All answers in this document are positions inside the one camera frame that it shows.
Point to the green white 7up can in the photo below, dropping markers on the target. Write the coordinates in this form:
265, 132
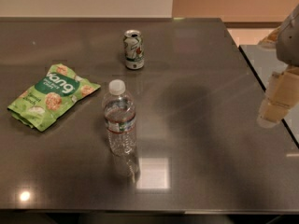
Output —
133, 49

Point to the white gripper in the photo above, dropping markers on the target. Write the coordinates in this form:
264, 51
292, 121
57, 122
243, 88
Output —
290, 42

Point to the clear plastic water bottle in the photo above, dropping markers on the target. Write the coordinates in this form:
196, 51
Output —
120, 118

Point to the green rice chips bag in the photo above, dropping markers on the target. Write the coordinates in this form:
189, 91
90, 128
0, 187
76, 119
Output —
43, 103

